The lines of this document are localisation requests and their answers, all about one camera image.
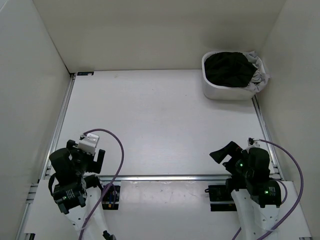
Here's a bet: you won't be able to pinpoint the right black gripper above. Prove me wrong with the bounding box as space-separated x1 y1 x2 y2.
209 141 253 178

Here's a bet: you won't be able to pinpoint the black trousers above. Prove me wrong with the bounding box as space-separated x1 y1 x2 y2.
204 52 257 88

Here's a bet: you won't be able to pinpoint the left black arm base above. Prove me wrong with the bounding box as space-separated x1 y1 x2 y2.
101 185 121 211

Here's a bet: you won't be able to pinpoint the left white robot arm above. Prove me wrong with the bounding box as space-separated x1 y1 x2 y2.
48 134 116 240

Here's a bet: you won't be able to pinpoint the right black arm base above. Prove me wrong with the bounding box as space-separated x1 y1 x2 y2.
204 185 237 212

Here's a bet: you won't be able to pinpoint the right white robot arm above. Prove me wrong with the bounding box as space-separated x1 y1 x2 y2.
209 141 282 240

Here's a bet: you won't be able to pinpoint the white plastic laundry basket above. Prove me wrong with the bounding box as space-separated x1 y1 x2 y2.
201 50 256 101

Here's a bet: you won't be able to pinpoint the black label sticker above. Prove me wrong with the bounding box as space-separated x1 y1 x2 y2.
76 71 94 76

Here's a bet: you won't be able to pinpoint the grey garment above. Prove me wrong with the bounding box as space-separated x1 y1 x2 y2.
243 51 271 94

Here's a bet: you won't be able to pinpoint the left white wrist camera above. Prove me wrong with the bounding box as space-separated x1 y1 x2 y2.
77 133 100 156

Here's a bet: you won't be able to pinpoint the front aluminium table rail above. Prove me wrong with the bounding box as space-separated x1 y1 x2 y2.
97 175 231 182

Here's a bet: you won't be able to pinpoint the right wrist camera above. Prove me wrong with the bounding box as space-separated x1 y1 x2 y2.
246 137 260 152

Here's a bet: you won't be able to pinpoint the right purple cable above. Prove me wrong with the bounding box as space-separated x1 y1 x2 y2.
230 138 304 240

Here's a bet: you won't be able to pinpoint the left aluminium table rail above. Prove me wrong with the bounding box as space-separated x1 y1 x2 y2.
15 73 76 240

